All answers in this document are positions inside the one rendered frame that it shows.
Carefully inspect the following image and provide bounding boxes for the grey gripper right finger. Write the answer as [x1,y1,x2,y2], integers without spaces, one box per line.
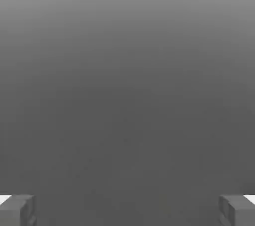
[218,194,255,226]

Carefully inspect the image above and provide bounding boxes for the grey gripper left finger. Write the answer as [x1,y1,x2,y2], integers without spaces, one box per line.
[0,194,38,226]

